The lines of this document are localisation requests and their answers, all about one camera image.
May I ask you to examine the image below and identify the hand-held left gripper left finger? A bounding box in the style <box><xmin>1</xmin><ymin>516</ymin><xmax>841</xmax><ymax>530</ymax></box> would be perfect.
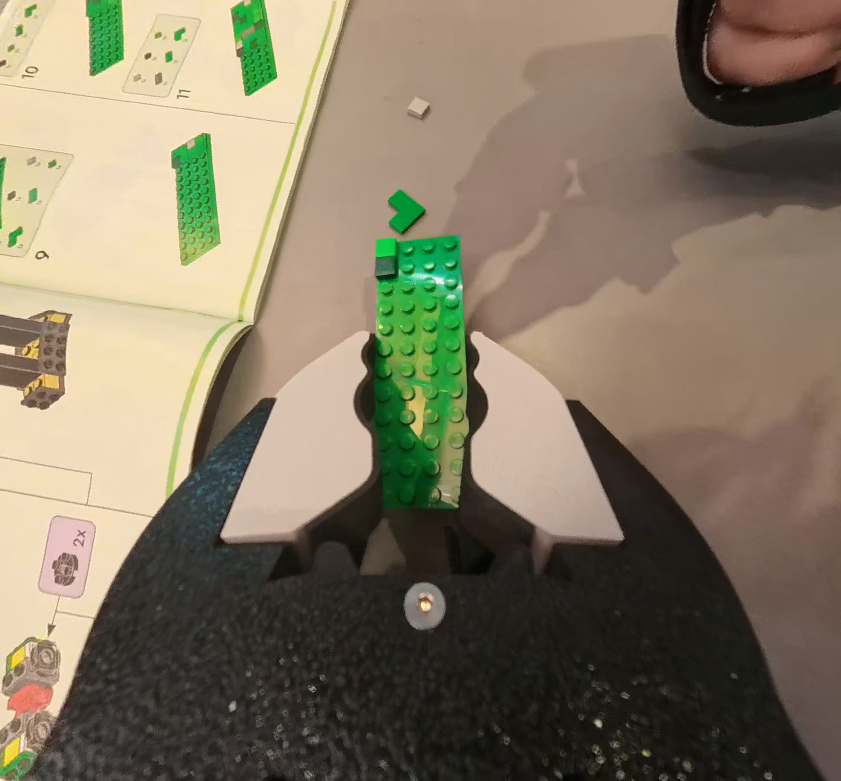
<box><xmin>220</xmin><ymin>331</ymin><xmax>389</xmax><ymax>576</ymax></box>

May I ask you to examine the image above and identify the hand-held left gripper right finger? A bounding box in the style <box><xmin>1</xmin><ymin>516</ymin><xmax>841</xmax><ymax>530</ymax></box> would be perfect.
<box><xmin>459</xmin><ymin>331</ymin><xmax>625</xmax><ymax>577</ymax></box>

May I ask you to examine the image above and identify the large green studded plate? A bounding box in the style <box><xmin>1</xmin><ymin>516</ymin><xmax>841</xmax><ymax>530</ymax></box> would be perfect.
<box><xmin>373</xmin><ymin>236</ymin><xmax>474</xmax><ymax>511</ymax></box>

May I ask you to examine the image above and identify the green corner shaped tile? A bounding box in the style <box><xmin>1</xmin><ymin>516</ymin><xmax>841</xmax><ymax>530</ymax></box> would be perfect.
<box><xmin>386</xmin><ymin>190</ymin><xmax>427</xmax><ymax>235</ymax></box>

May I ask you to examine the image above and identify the person's right hand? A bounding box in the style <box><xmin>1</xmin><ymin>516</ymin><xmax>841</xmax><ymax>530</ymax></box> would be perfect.
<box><xmin>706</xmin><ymin>0</ymin><xmax>841</xmax><ymax>88</ymax></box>

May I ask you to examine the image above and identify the pale green instruction booklet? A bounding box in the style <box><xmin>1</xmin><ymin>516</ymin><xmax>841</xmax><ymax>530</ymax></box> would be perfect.
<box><xmin>0</xmin><ymin>0</ymin><xmax>352</xmax><ymax>781</ymax></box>

